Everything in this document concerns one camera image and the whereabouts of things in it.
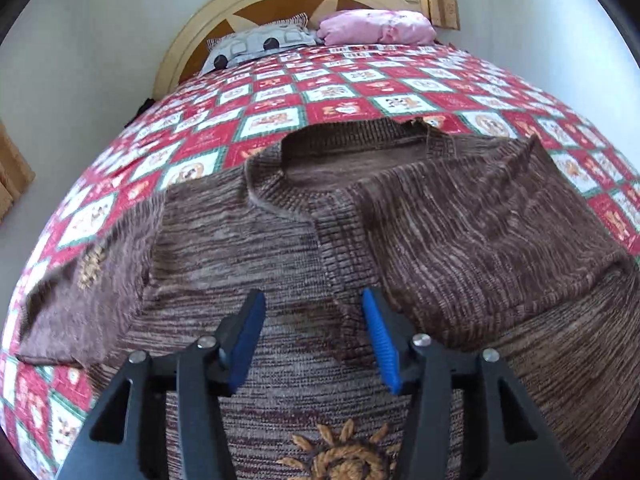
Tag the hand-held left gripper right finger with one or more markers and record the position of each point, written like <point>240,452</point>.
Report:
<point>380,340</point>

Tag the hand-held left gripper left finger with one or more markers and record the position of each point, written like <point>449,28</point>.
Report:
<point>247,340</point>

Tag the brown knit sweater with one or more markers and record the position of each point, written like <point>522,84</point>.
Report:
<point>300,260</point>

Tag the red checked printed quilt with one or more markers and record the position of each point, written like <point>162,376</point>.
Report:
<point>350,90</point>

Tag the dark object beside bed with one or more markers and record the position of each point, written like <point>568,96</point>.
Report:
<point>142,107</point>

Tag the grey patterned pillow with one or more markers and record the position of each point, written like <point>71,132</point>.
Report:
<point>250,45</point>

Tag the pink pillow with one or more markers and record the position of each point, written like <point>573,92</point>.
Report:
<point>370,27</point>

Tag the cream wooden headboard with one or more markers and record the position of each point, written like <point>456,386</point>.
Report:
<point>220,15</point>

